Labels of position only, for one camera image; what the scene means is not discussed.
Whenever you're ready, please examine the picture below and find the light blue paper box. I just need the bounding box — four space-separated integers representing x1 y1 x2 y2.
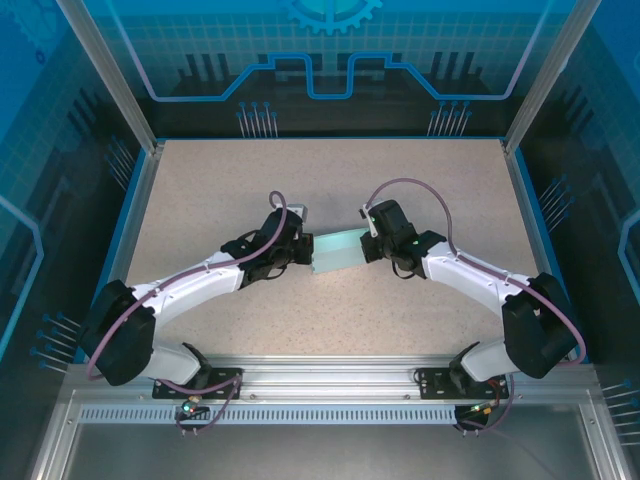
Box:
309 226 368 277

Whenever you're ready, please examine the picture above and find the grey metal shelf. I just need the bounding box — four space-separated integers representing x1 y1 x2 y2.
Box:
27 388 629 480

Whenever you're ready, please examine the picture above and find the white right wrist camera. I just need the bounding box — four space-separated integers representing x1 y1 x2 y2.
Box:
358 201 380 240

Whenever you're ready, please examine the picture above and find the aluminium mounting rail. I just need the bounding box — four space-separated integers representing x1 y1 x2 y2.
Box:
64 353 601 404

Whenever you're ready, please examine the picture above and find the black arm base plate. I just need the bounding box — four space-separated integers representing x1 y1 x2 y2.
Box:
152 367 242 401
414 364 510 400

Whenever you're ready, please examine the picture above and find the slotted grey cable duct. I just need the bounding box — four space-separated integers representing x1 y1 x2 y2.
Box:
78 404 460 427

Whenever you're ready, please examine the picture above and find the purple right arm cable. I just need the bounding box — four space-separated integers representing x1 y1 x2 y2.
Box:
364 177 587 437

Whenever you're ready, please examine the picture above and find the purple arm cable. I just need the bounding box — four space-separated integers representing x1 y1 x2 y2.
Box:
85 189 289 437
364 177 587 437

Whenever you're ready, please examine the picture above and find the aluminium frame post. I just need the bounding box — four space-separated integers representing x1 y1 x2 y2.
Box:
54 0 167 154
501 0 609 155

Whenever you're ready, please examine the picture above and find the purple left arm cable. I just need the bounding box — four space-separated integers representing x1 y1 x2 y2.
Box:
85 189 289 437

